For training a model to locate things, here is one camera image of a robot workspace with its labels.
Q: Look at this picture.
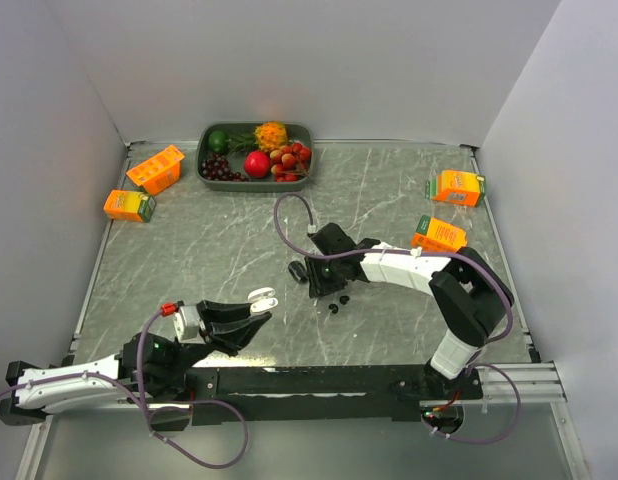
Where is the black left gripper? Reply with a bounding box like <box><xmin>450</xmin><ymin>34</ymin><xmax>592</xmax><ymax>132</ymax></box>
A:
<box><xmin>162</xmin><ymin>299</ymin><xmax>272</xmax><ymax>379</ymax></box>

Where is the white earbud charging case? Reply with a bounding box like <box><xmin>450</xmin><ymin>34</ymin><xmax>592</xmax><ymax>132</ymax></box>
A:
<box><xmin>247</xmin><ymin>287</ymin><xmax>279</xmax><ymax>315</ymax></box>

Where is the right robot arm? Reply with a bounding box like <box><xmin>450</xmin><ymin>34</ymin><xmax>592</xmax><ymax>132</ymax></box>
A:
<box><xmin>305</xmin><ymin>223</ymin><xmax>514</xmax><ymax>399</ymax></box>

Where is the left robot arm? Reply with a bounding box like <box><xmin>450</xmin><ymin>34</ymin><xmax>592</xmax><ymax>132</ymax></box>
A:
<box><xmin>0</xmin><ymin>289</ymin><xmax>278</xmax><ymax>426</ymax></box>

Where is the black earbud charging case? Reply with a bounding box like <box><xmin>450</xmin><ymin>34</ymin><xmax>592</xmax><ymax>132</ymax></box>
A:
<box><xmin>288</xmin><ymin>260</ymin><xmax>309</xmax><ymax>284</ymax></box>

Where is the red lychee bunch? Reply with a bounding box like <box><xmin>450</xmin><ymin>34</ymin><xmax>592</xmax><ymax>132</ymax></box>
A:
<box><xmin>269</xmin><ymin>142</ymin><xmax>313</xmax><ymax>182</ymax></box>

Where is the red apple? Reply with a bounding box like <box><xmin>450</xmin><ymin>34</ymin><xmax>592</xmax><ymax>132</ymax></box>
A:
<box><xmin>244</xmin><ymin>151</ymin><xmax>271</xmax><ymax>179</ymax></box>

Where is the grey-green fruit tray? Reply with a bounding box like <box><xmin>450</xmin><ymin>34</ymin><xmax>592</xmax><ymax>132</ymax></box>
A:
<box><xmin>195</xmin><ymin>121</ymin><xmax>317</xmax><ymax>193</ymax></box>

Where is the orange green box left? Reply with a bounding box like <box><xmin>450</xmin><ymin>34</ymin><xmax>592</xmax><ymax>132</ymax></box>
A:
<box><xmin>103</xmin><ymin>190</ymin><xmax>156</xmax><ymax>223</ymax></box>

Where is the dark grape bunch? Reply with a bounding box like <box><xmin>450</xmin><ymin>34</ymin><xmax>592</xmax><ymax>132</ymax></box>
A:
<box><xmin>200</xmin><ymin>153</ymin><xmax>247</xmax><ymax>182</ymax></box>

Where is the green leafy sprig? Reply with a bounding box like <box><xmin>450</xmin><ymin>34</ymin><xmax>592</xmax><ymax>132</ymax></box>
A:
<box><xmin>227</xmin><ymin>132</ymin><xmax>259</xmax><ymax>153</ymax></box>

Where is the orange box back right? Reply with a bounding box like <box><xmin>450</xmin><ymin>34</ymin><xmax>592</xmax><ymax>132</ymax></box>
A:
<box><xmin>425</xmin><ymin>170</ymin><xmax>486</xmax><ymax>207</ymax></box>

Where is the orange box back left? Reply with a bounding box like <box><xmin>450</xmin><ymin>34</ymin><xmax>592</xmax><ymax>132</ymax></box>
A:
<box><xmin>126</xmin><ymin>145</ymin><xmax>185</xmax><ymax>196</ymax></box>

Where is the green lime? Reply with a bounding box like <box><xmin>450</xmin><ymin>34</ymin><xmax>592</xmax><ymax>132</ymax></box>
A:
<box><xmin>207</xmin><ymin>130</ymin><xmax>229</xmax><ymax>154</ymax></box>

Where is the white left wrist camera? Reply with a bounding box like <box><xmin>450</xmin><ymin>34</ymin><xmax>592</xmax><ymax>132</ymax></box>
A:
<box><xmin>160</xmin><ymin>301</ymin><xmax>204</xmax><ymax>344</ymax></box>

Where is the aluminium frame rail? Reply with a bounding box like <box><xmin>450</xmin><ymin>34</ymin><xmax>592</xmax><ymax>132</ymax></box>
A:
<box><xmin>478</xmin><ymin>363</ymin><xmax>567</xmax><ymax>404</ymax></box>

